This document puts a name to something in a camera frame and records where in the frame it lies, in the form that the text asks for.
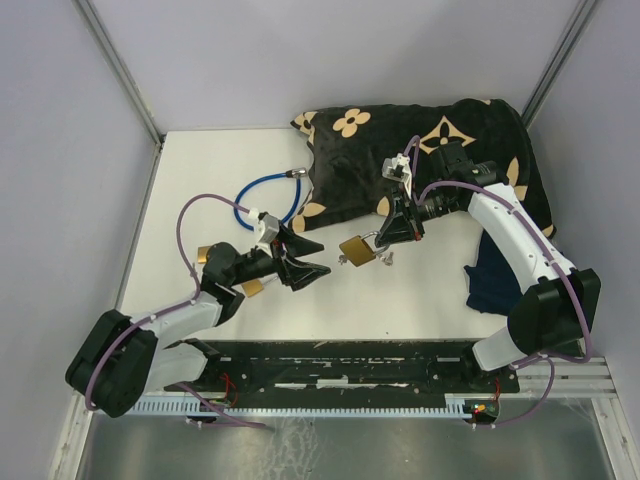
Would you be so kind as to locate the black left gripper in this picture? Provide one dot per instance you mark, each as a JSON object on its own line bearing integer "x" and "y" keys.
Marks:
{"x": 294, "y": 274}

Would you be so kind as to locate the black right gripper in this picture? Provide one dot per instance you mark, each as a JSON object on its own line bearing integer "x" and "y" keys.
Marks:
{"x": 398, "y": 228}

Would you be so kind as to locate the silver cable lock keys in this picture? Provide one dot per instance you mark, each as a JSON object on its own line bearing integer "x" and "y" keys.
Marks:
{"x": 387, "y": 259}

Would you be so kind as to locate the brass padlock with key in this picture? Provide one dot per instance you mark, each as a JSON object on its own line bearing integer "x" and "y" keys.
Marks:
{"x": 357, "y": 251}

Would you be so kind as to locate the large brass padlock with keys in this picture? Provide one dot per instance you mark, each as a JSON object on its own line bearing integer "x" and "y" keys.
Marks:
{"x": 256, "y": 286}

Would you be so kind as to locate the small brass padlock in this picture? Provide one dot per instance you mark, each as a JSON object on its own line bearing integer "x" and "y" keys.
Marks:
{"x": 202, "y": 252}

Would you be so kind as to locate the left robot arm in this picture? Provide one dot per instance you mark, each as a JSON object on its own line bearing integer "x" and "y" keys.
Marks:
{"x": 124, "y": 357}

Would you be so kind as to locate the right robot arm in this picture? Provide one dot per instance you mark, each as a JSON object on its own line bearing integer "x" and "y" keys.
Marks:
{"x": 554, "y": 316}

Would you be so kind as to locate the black floral patterned blanket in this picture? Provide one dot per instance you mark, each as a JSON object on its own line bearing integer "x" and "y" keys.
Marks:
{"x": 349, "y": 145}

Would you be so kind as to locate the dark blue cloth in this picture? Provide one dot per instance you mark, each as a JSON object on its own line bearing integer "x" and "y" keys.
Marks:
{"x": 492, "y": 284}

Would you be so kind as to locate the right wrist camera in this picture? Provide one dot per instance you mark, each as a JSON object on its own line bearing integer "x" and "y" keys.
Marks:
{"x": 398, "y": 169}

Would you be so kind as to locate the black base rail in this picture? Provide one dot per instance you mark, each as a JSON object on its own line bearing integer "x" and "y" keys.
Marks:
{"x": 346, "y": 374}

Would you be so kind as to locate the right aluminium frame post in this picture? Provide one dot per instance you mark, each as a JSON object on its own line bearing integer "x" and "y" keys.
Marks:
{"x": 570, "y": 37}

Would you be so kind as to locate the aluminium frame post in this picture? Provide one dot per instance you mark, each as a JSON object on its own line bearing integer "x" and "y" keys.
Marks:
{"x": 570, "y": 37}
{"x": 99, "y": 33}

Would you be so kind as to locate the left aluminium frame post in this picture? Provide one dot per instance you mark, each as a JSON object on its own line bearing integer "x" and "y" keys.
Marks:
{"x": 99, "y": 33}

